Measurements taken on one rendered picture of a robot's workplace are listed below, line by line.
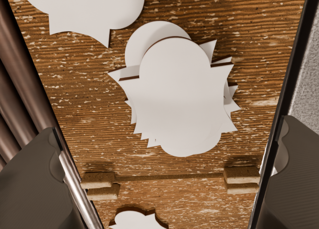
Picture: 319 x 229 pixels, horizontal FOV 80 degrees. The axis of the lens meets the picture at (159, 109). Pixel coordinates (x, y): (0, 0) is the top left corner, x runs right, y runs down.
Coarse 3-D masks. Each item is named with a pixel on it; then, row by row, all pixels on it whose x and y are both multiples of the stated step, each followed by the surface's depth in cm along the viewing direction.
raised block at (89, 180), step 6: (84, 174) 37; (90, 174) 37; (96, 174) 37; (102, 174) 37; (108, 174) 36; (84, 180) 36; (90, 180) 35; (96, 180) 35; (102, 180) 35; (108, 180) 35; (84, 186) 35; (90, 186) 35; (96, 186) 35; (102, 186) 36; (108, 186) 36
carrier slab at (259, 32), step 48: (192, 0) 22; (240, 0) 22; (288, 0) 22; (48, 48) 26; (96, 48) 25; (240, 48) 25; (288, 48) 25; (48, 96) 29; (96, 96) 29; (240, 96) 29; (96, 144) 34; (144, 144) 34; (240, 144) 33
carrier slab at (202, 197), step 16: (128, 176) 40; (144, 176) 39; (160, 176) 39; (176, 176) 39; (192, 176) 38; (208, 176) 38; (128, 192) 40; (144, 192) 40; (160, 192) 40; (176, 192) 40; (192, 192) 40; (208, 192) 40; (224, 192) 40; (96, 208) 43; (112, 208) 43; (144, 208) 43; (160, 208) 43; (176, 208) 43; (192, 208) 43; (208, 208) 43; (224, 208) 42; (240, 208) 42; (176, 224) 46; (192, 224) 46; (208, 224) 46; (224, 224) 46; (240, 224) 46
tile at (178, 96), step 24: (168, 48) 19; (192, 48) 19; (144, 72) 20; (168, 72) 20; (192, 72) 20; (216, 72) 20; (144, 96) 22; (168, 96) 22; (192, 96) 22; (216, 96) 21; (144, 120) 23; (168, 120) 23; (192, 120) 23; (216, 120) 23; (168, 144) 25; (192, 144) 25
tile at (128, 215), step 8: (128, 208) 42; (136, 208) 43; (120, 216) 43; (128, 216) 43; (136, 216) 43; (144, 216) 43; (152, 216) 43; (112, 224) 45; (120, 224) 44; (128, 224) 44; (136, 224) 44; (144, 224) 44; (152, 224) 44; (160, 224) 45
